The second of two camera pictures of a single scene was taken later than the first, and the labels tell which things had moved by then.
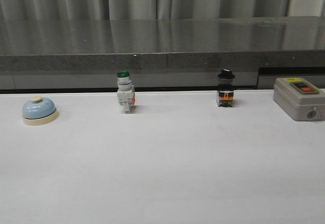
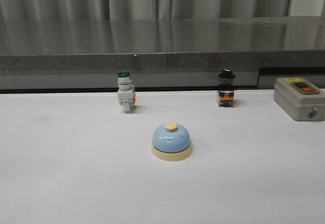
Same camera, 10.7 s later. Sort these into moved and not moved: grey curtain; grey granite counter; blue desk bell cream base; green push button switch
Moved: blue desk bell cream base
Not moved: green push button switch; grey granite counter; grey curtain
